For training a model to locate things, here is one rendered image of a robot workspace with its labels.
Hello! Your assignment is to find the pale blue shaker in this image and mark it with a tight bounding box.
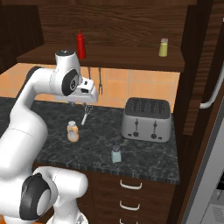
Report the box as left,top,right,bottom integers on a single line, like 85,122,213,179
110,144,123,164

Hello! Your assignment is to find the white drawer handle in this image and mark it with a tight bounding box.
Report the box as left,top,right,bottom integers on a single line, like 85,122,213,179
118,218,140,224
118,199,141,212
119,178,144,191

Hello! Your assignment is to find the silver fridge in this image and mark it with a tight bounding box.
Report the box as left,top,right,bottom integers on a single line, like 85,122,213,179
179,62,224,224

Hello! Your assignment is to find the dark wooden open cabinet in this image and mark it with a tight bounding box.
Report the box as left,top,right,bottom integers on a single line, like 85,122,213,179
16,0,200,74

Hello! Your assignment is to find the silver fridge handle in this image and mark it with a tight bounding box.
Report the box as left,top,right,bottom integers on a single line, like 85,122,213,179
199,62,224,110

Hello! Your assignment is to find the hanging metal fork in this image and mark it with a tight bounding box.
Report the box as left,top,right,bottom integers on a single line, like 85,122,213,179
98,67,104,96

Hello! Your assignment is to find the red ketchup bottle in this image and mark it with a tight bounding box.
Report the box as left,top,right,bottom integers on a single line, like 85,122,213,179
76,29,87,60

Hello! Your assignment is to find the silver four-slot toaster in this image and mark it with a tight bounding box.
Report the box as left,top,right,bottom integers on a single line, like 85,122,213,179
121,96,173,144

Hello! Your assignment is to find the dark wooden drawer front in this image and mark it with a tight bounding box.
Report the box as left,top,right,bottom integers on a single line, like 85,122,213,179
92,171,177,202
94,213,172,224
94,194,173,220

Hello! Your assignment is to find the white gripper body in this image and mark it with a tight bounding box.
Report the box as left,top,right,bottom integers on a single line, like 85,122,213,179
54,86,100,104

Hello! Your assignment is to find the dark wooden cabinet door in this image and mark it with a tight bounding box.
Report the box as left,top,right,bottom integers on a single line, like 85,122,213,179
182,0,224,137
0,0,46,74

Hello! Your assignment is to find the orange condiment bottle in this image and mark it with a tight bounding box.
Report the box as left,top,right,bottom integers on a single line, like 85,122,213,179
66,120,81,144

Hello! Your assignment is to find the yellow shaker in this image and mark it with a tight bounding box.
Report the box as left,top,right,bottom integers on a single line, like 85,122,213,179
157,38,170,58

